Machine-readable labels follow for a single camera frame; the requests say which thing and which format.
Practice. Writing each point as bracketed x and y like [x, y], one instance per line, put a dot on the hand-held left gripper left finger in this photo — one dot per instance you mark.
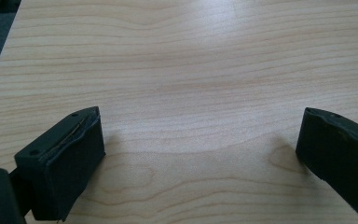
[65, 168]

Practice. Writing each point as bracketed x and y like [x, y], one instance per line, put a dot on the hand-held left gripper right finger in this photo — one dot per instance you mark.
[338, 152]

